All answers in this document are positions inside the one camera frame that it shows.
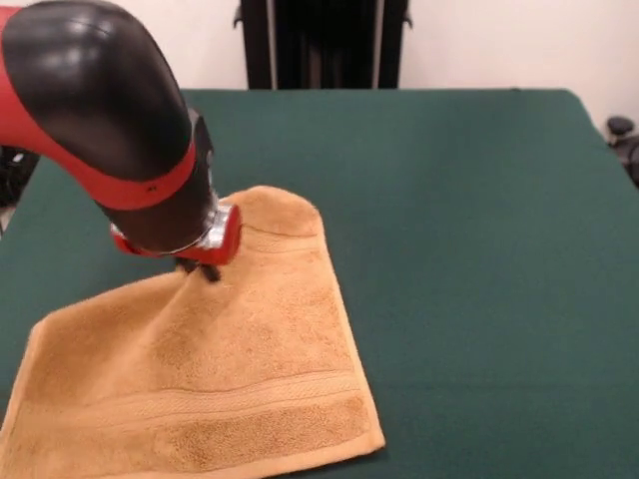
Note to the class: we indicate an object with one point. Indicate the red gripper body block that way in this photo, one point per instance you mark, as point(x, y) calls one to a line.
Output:
point(230, 239)

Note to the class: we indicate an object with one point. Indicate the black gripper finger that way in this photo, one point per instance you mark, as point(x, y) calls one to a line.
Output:
point(186, 267)
point(212, 273)

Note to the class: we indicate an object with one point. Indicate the tan terry towel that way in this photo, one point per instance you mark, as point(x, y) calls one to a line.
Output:
point(224, 349)

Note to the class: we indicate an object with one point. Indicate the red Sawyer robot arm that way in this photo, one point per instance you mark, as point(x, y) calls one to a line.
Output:
point(100, 100)

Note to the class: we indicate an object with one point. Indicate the black stand column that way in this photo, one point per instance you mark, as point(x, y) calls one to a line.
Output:
point(324, 45)

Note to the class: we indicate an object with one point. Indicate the dark green table cloth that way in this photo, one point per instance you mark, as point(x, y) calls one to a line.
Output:
point(499, 249)

